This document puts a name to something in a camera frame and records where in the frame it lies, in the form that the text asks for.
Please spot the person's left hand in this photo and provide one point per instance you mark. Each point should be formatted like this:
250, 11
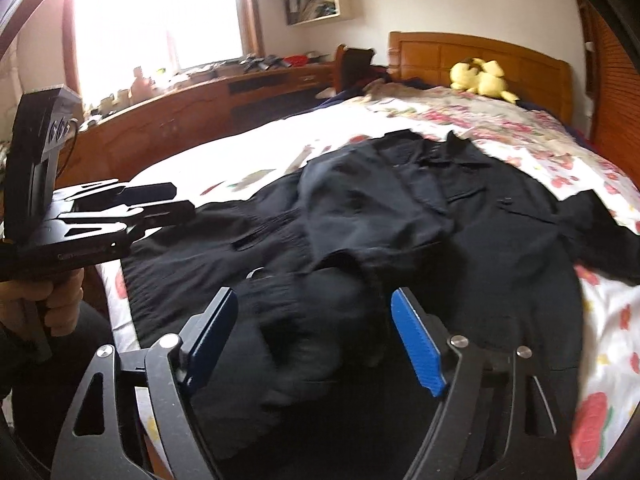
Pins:
62, 305

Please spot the yellow plush toy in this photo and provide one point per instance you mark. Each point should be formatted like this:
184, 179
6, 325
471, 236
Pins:
480, 77

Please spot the wooden wardrobe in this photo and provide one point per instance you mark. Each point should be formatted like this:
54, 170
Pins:
607, 85

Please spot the long wooden cabinet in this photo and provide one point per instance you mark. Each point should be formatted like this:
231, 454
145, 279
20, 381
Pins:
175, 115

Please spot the floral bed sheet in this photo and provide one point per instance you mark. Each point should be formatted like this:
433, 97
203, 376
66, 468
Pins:
235, 160

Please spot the clutter of small items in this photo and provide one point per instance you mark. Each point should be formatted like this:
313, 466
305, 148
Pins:
210, 72

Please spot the black jacket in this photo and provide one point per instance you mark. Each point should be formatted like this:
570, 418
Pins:
400, 220

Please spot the small wall picture frame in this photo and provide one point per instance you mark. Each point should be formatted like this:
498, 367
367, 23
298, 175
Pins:
292, 7

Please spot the dark blue cloth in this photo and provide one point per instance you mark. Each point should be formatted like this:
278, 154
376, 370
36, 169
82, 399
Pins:
360, 92

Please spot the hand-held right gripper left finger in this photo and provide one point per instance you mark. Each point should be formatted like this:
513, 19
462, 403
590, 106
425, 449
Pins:
220, 325

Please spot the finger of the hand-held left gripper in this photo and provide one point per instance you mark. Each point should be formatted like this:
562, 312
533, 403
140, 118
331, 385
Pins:
170, 210
150, 192

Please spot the wooden framed window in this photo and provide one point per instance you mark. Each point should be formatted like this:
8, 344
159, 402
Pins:
160, 15

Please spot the dark wooden chair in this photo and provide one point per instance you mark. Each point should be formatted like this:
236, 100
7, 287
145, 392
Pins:
357, 62

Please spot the wooden headboard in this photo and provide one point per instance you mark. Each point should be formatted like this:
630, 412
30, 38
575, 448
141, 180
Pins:
500, 55

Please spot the beige patterned blanket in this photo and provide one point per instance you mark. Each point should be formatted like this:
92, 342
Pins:
450, 102

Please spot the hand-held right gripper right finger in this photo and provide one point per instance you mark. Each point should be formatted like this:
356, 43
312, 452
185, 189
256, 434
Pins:
415, 345

